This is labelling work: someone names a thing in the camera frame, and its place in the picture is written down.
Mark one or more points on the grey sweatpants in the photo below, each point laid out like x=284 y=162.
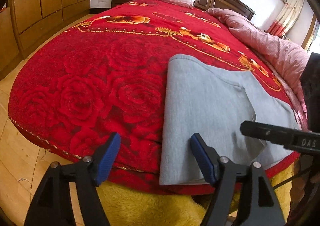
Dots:
x=213 y=102

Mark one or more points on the black camera mount box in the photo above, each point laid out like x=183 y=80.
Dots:
x=310 y=82

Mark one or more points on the wooden wardrobe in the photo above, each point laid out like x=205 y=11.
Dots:
x=26 y=24

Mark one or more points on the window with wooden frame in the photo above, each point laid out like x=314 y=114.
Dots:
x=311 y=33

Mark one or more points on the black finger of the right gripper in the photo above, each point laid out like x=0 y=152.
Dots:
x=290 y=139

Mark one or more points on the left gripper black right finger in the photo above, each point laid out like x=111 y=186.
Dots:
x=258 y=204

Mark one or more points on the red rose blanket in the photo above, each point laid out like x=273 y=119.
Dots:
x=109 y=74

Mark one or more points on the yellow fluffy blanket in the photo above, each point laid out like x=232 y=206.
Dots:
x=124 y=206

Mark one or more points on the pink checked quilt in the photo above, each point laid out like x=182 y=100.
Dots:
x=287 y=59

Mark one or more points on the cream and red curtain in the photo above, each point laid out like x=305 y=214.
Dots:
x=286 y=18

